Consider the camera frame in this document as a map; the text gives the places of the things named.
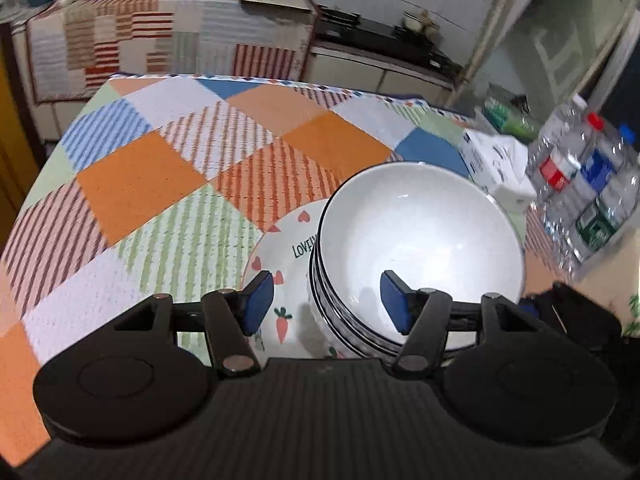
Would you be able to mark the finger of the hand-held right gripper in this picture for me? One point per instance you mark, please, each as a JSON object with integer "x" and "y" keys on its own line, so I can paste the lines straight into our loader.
{"x": 527, "y": 308}

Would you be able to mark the patchwork cabinet cloth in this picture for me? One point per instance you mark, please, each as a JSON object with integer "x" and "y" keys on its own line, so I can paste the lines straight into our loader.
{"x": 150, "y": 40}

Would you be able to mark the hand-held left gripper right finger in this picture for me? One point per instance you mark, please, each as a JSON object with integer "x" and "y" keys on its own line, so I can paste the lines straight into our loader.
{"x": 392, "y": 302}

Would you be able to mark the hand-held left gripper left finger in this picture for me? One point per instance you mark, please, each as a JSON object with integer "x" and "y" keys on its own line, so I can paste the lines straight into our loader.
{"x": 260, "y": 300}

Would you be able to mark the black gas stove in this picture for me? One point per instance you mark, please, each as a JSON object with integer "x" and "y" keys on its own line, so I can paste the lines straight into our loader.
{"x": 380, "y": 37}

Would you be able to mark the white tissue pack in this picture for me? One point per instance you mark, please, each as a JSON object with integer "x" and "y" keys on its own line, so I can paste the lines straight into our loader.
{"x": 495, "y": 165}

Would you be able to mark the white bunny carrot plate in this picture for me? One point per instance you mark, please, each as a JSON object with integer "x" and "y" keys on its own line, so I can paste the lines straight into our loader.
{"x": 280, "y": 255}

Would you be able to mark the green label water bottle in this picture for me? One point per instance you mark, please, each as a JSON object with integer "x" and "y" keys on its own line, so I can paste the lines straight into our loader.
{"x": 597, "y": 227}

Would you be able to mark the blue label water bottle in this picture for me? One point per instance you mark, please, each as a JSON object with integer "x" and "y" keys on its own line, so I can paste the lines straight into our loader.
{"x": 597, "y": 170}

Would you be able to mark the clear water bottle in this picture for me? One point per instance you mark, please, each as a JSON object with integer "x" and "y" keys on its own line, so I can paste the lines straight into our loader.
{"x": 562, "y": 125}

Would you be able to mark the white ribbed bowl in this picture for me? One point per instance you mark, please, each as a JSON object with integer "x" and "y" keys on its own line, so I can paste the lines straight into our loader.
{"x": 425, "y": 230}
{"x": 325, "y": 310}

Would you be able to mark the white kitchen cabinet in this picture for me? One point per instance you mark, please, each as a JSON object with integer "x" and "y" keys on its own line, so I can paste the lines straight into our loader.
{"x": 370, "y": 72}

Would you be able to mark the dark cutting board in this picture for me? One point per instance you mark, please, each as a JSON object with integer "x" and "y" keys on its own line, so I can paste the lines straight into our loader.
{"x": 275, "y": 0}

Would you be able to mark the green packet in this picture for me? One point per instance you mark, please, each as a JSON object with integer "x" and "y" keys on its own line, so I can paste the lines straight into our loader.
{"x": 510, "y": 120}

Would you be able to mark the patchwork tablecloth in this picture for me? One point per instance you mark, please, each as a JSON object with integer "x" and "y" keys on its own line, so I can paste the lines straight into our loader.
{"x": 150, "y": 175}

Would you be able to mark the small pot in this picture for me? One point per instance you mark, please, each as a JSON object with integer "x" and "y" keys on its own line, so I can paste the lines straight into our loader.
{"x": 420, "y": 22}

